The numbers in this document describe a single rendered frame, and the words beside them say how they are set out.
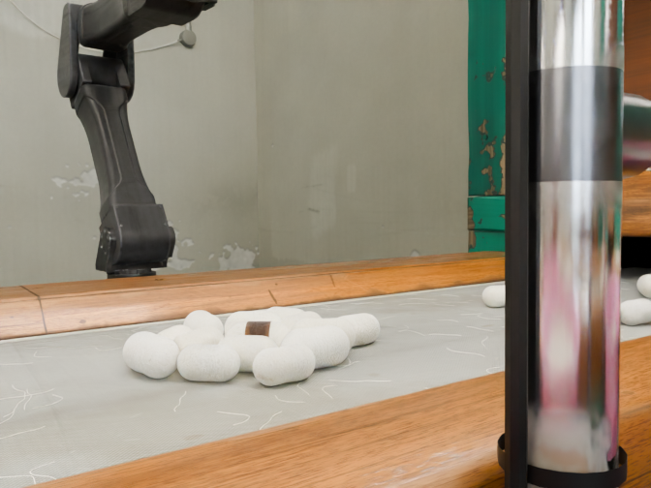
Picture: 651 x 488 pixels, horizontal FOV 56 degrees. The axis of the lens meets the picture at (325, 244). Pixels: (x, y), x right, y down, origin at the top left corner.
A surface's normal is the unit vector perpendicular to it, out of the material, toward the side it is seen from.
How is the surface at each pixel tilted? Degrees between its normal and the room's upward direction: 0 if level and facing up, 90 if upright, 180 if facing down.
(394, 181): 90
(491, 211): 90
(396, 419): 0
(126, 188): 60
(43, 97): 90
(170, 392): 0
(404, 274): 45
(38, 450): 0
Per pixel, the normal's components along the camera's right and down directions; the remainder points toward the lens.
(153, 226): 0.54, -0.47
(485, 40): -0.82, 0.04
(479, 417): -0.01, -1.00
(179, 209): 0.63, 0.04
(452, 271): 0.39, -0.68
